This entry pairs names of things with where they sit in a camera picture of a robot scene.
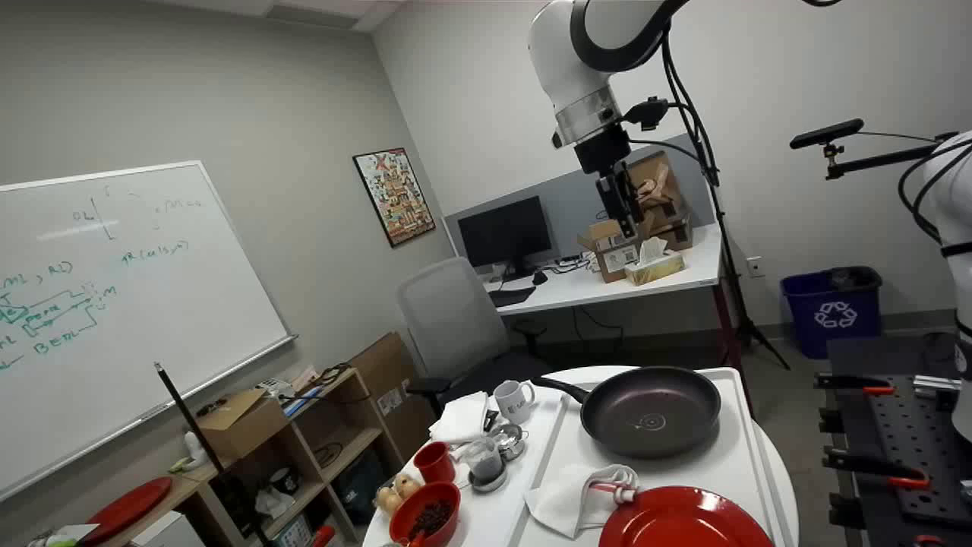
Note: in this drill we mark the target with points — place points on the black frying pan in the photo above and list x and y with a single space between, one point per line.
649 413

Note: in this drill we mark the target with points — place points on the round white table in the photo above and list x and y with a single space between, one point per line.
487 522

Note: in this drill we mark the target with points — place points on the framed wall poster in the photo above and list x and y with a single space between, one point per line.
397 197

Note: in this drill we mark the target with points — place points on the whiteboard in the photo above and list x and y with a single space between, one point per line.
118 293

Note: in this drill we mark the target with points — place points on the tissue box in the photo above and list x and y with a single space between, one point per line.
654 262

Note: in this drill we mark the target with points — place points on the red plate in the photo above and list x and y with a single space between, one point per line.
683 518

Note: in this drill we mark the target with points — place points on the black perforated workbench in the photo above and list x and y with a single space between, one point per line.
904 471

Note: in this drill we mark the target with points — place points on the white towel with red stripes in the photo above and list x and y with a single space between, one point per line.
581 497

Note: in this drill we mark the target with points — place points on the blue recycling bin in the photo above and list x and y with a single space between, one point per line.
829 304

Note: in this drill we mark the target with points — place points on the white tray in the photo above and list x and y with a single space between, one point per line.
738 462

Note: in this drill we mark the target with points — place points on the white desk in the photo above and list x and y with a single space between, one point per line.
587 290

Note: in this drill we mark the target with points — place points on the grey office chair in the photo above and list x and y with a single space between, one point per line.
459 336

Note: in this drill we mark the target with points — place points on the small red cup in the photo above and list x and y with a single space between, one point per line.
437 462

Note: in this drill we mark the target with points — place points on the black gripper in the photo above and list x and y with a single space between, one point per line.
603 158

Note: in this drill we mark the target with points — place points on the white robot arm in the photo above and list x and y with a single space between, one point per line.
576 50

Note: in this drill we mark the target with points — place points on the cardboard box on shelf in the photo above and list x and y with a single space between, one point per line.
241 425

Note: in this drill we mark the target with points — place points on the cardboard box on desk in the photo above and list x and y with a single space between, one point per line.
663 218

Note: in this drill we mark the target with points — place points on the white mug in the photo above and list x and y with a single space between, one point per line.
514 400

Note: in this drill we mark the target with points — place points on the red tray on shelf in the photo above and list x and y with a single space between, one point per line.
126 509

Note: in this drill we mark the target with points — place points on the red bowl with dark contents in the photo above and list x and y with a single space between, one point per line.
429 518

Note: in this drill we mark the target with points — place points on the folded white cloth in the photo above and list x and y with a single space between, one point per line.
459 420

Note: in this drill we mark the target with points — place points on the wooden shelf unit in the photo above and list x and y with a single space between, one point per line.
291 479

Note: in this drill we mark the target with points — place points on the black computer monitor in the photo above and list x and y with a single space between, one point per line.
506 234

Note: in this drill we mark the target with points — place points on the black camera tripod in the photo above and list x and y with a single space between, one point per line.
746 330

